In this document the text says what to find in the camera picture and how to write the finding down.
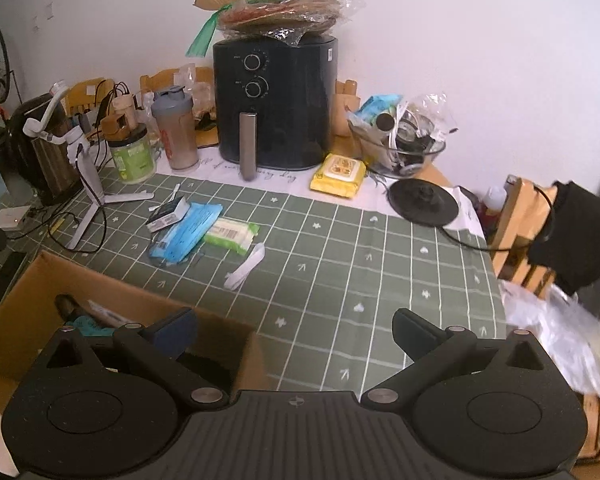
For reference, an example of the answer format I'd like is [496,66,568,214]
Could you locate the wooden chair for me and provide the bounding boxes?
[139,67,216,106]
[490,175,557,287]
[62,77,116,116]

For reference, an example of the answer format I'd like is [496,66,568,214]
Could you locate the green grid tablecloth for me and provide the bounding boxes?
[0,165,509,394]

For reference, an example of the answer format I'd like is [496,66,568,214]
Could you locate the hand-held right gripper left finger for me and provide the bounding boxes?
[42,306,230,411]

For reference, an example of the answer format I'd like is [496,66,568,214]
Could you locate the green plastic ribbon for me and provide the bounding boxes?
[185,2,231,59]

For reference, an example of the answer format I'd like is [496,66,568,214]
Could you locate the blue face mask pack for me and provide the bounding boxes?
[147,202,224,266]

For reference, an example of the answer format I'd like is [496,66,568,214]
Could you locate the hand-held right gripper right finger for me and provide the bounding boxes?
[361,308,556,411]

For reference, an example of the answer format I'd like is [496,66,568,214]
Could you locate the wooden block object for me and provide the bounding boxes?
[101,95,139,136]

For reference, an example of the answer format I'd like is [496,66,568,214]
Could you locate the white fabric strip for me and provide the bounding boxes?
[224,242,266,290]

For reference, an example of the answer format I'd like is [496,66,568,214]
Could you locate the grey lid shaker bottle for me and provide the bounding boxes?
[151,86,200,171]

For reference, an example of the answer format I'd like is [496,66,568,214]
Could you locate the kettle base black cable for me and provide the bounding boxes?
[442,184,557,252]

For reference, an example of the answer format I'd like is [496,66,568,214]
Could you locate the black cloth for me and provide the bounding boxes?
[527,180,600,296]

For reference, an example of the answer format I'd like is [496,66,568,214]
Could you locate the tall wooden block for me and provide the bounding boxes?
[332,80,361,136]

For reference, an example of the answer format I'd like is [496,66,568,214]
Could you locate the yellow wet wipes pack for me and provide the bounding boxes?
[309,153,369,199]

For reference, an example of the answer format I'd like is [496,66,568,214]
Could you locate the black phone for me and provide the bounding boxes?
[0,252,29,311]

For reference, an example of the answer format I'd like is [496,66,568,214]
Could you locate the green label jar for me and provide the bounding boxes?
[107,125,157,184]

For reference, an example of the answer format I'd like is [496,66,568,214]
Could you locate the clear plastic bag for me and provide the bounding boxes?
[500,270,600,407]

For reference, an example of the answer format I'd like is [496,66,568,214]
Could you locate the thin black cable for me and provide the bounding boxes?
[47,209,107,254]

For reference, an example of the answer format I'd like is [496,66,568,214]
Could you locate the glass bowl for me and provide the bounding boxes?
[347,95,449,179]

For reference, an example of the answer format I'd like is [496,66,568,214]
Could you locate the bagged flatbreads on fryer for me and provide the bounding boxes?
[217,0,366,47]

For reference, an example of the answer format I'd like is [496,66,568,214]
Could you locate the blue bath loofah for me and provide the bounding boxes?
[71,314,117,337]

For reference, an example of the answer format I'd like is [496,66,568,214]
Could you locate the green tissue pack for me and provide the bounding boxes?
[202,217,261,256]

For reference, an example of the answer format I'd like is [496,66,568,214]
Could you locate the white power adapter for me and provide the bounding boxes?
[0,205,32,231]

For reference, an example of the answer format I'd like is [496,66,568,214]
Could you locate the white gimbal tripod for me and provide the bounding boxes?
[22,82,155,251]

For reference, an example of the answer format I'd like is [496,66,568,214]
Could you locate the white squeeze bottle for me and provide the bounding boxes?
[482,187,509,226]

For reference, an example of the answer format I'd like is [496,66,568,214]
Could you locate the small black white box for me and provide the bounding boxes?
[146,196,191,234]

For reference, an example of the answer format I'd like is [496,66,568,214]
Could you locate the cardboard box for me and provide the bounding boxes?
[0,251,267,413]

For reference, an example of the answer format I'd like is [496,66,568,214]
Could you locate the black air fryer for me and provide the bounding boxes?
[212,35,340,181]

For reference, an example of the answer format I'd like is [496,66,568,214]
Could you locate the blue packet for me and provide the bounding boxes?
[357,94,404,124]

